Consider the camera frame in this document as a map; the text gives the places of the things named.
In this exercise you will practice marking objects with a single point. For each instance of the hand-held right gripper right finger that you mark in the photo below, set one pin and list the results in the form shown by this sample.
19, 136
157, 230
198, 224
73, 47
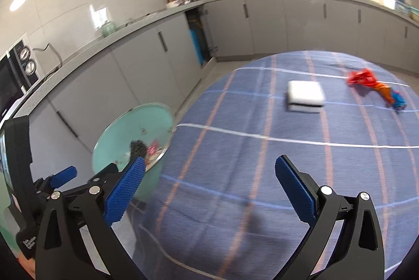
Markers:
294, 188

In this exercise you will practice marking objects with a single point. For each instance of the grey base cabinets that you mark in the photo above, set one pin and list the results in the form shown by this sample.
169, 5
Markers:
294, 27

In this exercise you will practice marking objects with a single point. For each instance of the black microwave oven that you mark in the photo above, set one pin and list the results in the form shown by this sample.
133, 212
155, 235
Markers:
19, 70

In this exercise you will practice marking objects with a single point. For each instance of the green glass jar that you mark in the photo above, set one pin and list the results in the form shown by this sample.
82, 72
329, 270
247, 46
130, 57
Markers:
108, 29

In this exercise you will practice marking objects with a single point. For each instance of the person's left forearm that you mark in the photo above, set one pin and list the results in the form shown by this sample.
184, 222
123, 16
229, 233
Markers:
27, 268

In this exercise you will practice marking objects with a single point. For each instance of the red orange blue sock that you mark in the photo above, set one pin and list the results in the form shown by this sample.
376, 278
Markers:
361, 76

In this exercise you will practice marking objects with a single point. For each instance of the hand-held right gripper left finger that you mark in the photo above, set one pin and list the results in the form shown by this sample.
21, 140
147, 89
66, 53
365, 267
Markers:
126, 191

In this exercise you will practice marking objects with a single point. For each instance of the red transparent wrapper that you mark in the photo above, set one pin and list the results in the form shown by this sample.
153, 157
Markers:
152, 150

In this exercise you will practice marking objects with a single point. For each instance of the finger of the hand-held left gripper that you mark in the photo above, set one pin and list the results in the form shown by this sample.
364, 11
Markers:
104, 173
64, 175

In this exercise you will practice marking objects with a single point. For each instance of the white rectangular block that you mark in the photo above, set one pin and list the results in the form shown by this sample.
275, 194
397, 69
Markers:
304, 93

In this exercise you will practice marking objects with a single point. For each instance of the white bowl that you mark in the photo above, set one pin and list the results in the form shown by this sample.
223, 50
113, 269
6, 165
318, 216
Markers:
172, 4

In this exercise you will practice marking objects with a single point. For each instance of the grey kitchen countertop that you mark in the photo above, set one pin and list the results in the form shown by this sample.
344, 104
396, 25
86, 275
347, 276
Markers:
131, 26

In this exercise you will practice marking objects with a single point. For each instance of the blue cylinder in cabinet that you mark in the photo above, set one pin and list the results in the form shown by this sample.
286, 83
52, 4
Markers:
196, 44

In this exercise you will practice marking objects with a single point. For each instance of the black fuzzy socks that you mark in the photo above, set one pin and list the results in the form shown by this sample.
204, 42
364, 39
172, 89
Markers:
137, 149

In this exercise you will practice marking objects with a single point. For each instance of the blue plaid tablecloth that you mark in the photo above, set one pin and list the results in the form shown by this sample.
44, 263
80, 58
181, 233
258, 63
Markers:
229, 168

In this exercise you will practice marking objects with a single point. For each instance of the teal round trash bin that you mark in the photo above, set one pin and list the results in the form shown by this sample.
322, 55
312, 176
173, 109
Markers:
131, 126

